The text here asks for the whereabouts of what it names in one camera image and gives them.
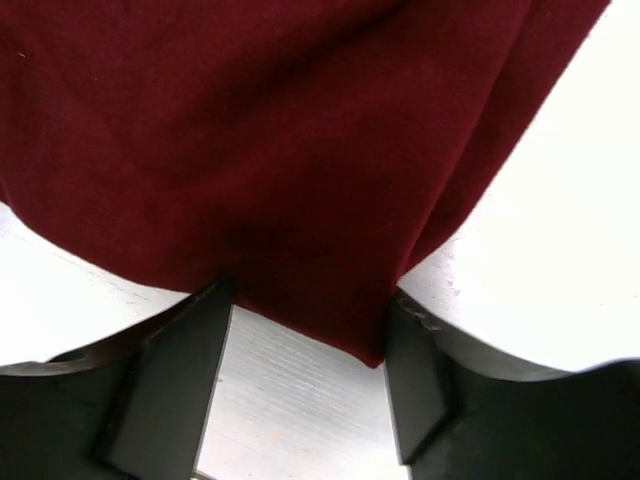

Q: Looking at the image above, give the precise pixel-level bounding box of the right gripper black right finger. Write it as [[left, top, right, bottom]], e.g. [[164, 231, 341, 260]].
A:
[[385, 294, 639, 479]]

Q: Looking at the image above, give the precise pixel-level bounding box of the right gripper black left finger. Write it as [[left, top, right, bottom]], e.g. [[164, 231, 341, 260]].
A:
[[1, 280, 233, 479]]

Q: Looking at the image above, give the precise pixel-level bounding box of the dark red t shirt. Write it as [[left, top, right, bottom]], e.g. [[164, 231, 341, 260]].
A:
[[1, 1, 606, 367]]

